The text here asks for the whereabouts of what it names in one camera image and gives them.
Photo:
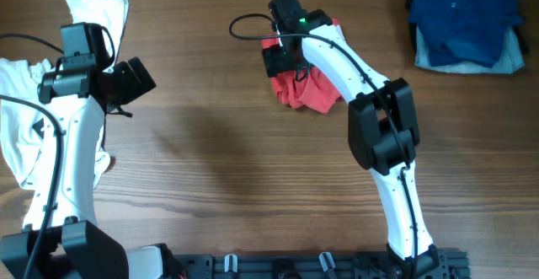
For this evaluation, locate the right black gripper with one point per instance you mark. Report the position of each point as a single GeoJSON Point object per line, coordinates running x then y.
{"type": "Point", "coordinates": [274, 63]}

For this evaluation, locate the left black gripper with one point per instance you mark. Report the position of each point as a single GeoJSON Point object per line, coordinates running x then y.
{"type": "Point", "coordinates": [135, 88]}

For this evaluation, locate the red t-shirt white print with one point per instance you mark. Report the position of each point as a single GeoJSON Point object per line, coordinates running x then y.
{"type": "Point", "coordinates": [312, 90]}

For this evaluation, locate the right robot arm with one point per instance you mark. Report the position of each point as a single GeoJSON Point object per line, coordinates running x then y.
{"type": "Point", "coordinates": [383, 130]}

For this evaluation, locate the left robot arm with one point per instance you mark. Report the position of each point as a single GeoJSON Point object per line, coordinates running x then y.
{"type": "Point", "coordinates": [60, 237]}

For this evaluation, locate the white t-shirt black logo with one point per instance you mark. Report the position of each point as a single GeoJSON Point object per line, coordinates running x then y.
{"type": "Point", "coordinates": [22, 126]}

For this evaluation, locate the folded light grey garment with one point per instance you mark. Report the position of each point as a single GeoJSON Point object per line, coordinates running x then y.
{"type": "Point", "coordinates": [511, 57]}

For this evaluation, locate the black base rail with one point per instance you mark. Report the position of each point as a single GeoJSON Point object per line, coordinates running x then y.
{"type": "Point", "coordinates": [444, 264]}

